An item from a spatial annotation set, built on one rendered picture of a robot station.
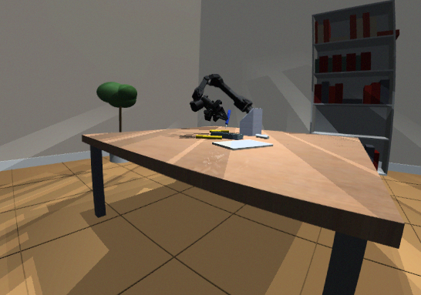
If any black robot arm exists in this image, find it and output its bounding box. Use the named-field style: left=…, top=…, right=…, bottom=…
left=190, top=74, right=253, bottom=121

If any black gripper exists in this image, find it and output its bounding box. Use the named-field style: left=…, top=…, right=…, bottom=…
left=205, top=99, right=228, bottom=122

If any dark grey keyboard with keys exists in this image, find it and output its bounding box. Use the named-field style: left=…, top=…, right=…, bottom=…
left=210, top=132, right=244, bottom=140

